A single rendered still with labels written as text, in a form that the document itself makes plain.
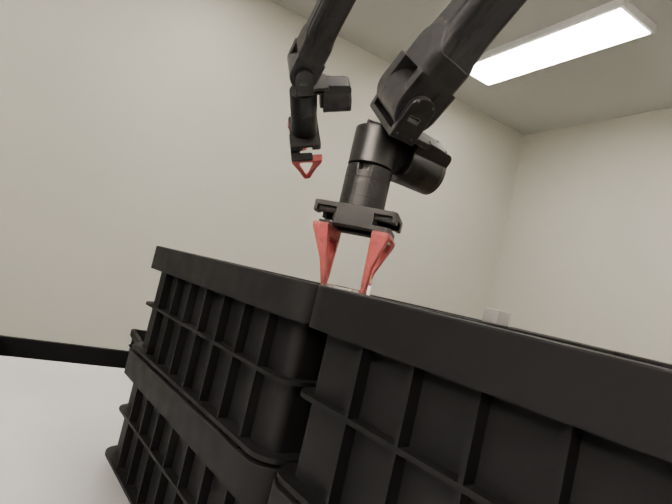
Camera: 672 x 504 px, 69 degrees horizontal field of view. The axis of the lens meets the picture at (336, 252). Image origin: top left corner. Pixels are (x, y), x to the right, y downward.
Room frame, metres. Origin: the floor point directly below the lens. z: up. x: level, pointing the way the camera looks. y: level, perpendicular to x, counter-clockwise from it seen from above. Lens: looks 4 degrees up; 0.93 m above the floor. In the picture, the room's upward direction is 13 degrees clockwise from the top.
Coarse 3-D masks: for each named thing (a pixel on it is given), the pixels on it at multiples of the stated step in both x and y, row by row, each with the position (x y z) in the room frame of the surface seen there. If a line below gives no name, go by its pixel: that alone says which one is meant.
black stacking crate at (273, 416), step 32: (160, 288) 0.50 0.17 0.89; (192, 288) 0.42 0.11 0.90; (160, 320) 0.48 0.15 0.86; (192, 320) 0.42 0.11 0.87; (224, 320) 0.37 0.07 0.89; (256, 320) 0.34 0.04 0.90; (288, 320) 0.31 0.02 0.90; (160, 352) 0.45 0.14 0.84; (192, 352) 0.40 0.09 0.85; (224, 352) 0.37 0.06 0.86; (256, 352) 0.33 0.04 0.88; (288, 352) 0.30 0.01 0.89; (320, 352) 0.31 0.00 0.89; (192, 384) 0.40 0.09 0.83; (224, 384) 0.34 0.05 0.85; (256, 384) 0.31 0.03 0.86; (288, 384) 0.29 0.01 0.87; (224, 416) 0.34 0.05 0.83; (256, 416) 0.32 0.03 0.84; (288, 416) 0.30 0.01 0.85; (256, 448) 0.30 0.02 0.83; (288, 448) 0.30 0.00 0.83
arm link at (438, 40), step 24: (456, 0) 0.50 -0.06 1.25; (480, 0) 0.47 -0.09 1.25; (504, 0) 0.48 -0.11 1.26; (432, 24) 0.52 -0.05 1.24; (456, 24) 0.49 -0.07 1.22; (480, 24) 0.49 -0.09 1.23; (504, 24) 0.50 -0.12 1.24; (408, 48) 0.54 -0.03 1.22; (432, 48) 0.50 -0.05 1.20; (456, 48) 0.50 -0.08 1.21; (480, 48) 0.51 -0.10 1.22; (384, 72) 0.56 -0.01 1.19; (408, 72) 0.54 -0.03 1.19; (432, 72) 0.51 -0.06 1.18; (456, 72) 0.51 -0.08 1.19; (384, 96) 0.56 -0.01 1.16; (408, 96) 0.52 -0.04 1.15; (432, 96) 0.53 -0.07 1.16; (432, 120) 0.55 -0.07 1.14
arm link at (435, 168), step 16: (384, 112) 0.58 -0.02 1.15; (416, 112) 0.53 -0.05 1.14; (432, 112) 0.54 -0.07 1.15; (400, 128) 0.54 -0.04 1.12; (416, 128) 0.55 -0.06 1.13; (416, 144) 0.58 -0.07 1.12; (432, 144) 0.59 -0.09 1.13; (416, 160) 0.60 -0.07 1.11; (432, 160) 0.61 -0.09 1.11; (448, 160) 0.62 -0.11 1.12; (400, 176) 0.61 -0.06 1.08; (416, 176) 0.61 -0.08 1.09; (432, 176) 0.62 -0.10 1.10; (432, 192) 0.64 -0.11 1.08
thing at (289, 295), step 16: (160, 256) 0.49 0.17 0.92; (176, 256) 0.45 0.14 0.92; (192, 256) 0.42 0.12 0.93; (176, 272) 0.45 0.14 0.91; (192, 272) 0.42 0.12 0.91; (208, 272) 0.39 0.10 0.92; (224, 272) 0.37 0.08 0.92; (240, 272) 0.35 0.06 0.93; (256, 272) 0.33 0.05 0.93; (272, 272) 0.59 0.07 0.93; (208, 288) 0.38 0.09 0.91; (224, 288) 0.36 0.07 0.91; (240, 288) 0.34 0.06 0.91; (256, 288) 0.32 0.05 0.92; (272, 288) 0.31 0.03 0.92; (288, 288) 0.29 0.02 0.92; (304, 288) 0.29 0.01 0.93; (256, 304) 0.32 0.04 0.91; (272, 304) 0.30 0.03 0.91; (288, 304) 0.29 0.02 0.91; (304, 304) 0.29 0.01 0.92; (304, 320) 0.29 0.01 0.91; (480, 320) 0.63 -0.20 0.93
